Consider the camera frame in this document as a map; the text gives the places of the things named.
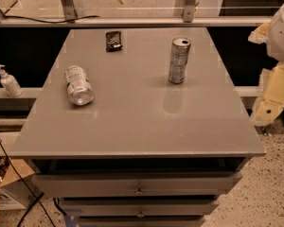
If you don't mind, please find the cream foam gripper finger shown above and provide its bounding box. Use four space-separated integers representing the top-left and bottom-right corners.
248 22 270 44
251 62 284 126

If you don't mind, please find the slim redbull can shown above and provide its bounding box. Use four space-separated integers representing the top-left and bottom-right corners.
169 37 191 84

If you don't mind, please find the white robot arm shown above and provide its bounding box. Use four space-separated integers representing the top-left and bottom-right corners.
248 4 284 127

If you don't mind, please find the silver green soda can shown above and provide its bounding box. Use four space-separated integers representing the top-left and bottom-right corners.
64 65 94 106

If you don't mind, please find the top grey drawer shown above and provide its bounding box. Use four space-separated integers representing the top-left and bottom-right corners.
32 172 242 198

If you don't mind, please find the grey drawer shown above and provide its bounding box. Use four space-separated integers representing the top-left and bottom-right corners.
78 217 205 227
61 198 218 218
32 172 242 198

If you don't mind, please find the grey drawer cabinet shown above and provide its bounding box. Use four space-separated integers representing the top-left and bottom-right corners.
9 27 267 227

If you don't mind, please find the black snack packet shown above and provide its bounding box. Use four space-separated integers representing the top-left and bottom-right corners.
106 31 122 52

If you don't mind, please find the middle grey drawer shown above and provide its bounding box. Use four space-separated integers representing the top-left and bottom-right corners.
61 198 218 218

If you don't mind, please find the bottom grey drawer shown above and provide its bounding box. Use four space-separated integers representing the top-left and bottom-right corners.
78 217 205 227

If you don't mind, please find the white pump dispenser bottle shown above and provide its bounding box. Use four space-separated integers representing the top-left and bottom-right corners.
0 64 23 97

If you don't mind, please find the cardboard box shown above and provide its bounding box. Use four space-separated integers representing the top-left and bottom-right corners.
0 156 36 225

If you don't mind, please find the right metal bracket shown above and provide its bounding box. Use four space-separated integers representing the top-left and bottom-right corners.
183 0 196 23

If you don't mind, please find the metal bracket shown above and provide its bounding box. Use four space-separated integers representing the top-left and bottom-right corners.
61 0 77 20
183 0 196 23

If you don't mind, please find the left metal bracket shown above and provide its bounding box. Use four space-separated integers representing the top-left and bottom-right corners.
61 0 77 20

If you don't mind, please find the black cable on shelf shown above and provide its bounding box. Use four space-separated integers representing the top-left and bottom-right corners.
3 14 100 25

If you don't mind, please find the black floor cable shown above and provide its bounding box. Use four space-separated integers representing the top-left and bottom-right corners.
0 93 58 227

